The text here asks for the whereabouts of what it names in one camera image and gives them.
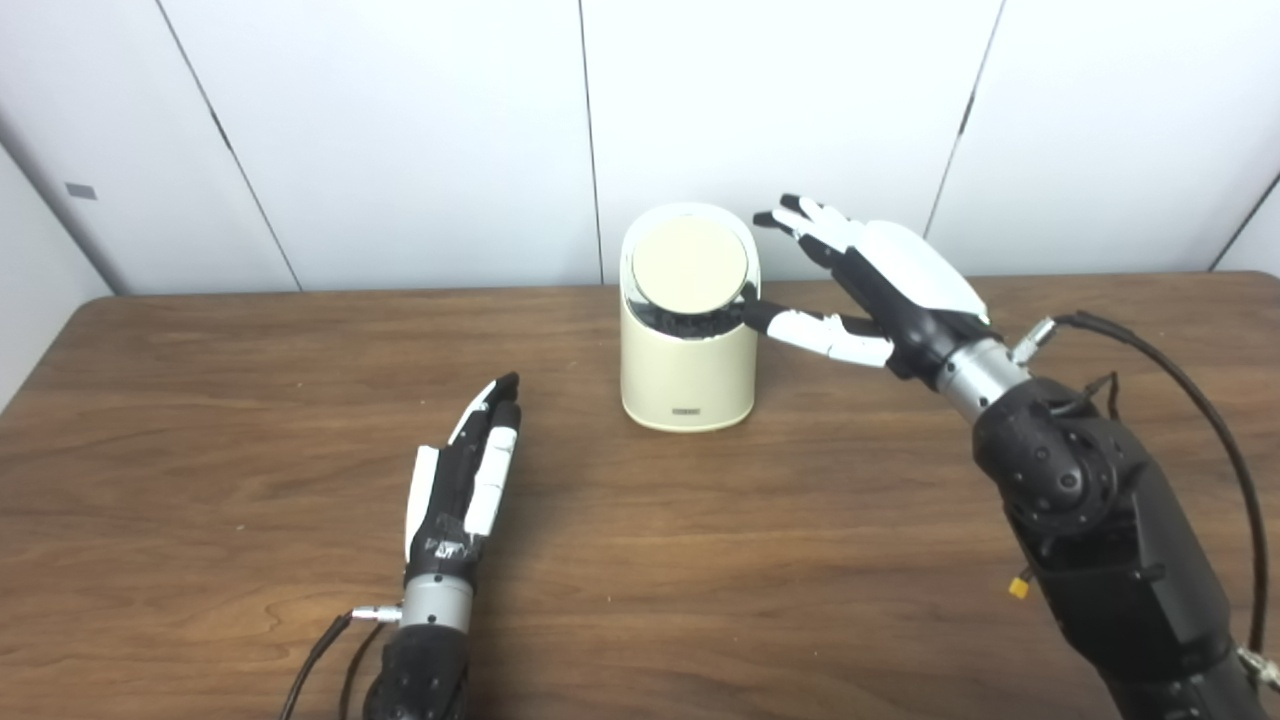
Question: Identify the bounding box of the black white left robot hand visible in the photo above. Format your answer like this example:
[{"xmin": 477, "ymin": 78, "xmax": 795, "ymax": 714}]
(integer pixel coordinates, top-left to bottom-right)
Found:
[{"xmin": 404, "ymin": 372, "xmax": 523, "ymax": 583}]

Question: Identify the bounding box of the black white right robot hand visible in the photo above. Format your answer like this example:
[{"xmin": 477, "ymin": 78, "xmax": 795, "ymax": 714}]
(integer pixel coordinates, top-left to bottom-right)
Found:
[{"xmin": 742, "ymin": 193, "xmax": 1001, "ymax": 383}]

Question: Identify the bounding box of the cream round bin lid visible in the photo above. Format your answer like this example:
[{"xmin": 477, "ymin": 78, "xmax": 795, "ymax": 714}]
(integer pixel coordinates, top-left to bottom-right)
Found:
[{"xmin": 631, "ymin": 217, "xmax": 749, "ymax": 316}]

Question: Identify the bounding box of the black bin liner bag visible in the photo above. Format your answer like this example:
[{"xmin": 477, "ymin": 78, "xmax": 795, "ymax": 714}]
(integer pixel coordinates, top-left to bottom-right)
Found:
[{"xmin": 625, "ymin": 285, "xmax": 756, "ymax": 342}]

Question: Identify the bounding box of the cream-colored bin body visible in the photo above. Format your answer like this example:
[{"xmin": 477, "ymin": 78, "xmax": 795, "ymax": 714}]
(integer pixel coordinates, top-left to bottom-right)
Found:
[{"xmin": 619, "ymin": 202, "xmax": 761, "ymax": 434}]

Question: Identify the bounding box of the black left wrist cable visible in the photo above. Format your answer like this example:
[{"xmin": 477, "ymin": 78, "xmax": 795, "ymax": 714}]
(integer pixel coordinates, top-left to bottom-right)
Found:
[{"xmin": 278, "ymin": 603, "xmax": 403, "ymax": 720}]

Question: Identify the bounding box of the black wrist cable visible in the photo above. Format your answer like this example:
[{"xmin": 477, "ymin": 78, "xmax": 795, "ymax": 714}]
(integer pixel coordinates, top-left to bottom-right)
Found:
[
  {"xmin": 1012, "ymin": 311, "xmax": 1280, "ymax": 693},
  {"xmin": 278, "ymin": 603, "xmax": 403, "ymax": 720}
]

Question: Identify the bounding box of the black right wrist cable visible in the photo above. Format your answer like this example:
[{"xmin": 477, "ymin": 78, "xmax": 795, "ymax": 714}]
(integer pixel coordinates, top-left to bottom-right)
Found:
[{"xmin": 1012, "ymin": 311, "xmax": 1280, "ymax": 693}]

